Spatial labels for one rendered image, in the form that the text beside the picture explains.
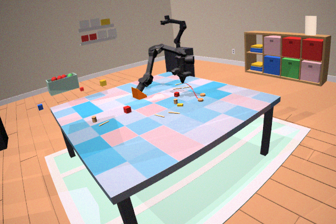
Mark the small brown wooden cylinder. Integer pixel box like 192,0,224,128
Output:
91,116,97,123

